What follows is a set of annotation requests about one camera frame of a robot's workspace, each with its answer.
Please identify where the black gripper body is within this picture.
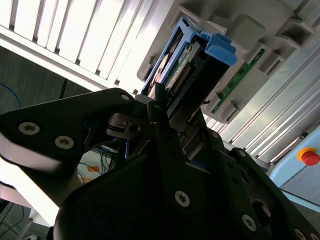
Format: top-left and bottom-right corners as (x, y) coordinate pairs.
(47, 152), (241, 240)

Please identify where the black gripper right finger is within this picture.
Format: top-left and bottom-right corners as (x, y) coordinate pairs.
(197, 111), (320, 240)

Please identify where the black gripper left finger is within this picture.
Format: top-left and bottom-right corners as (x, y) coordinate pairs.
(0, 83), (201, 216)

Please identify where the hard disk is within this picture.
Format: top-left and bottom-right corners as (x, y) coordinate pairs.
(141, 16), (238, 163)

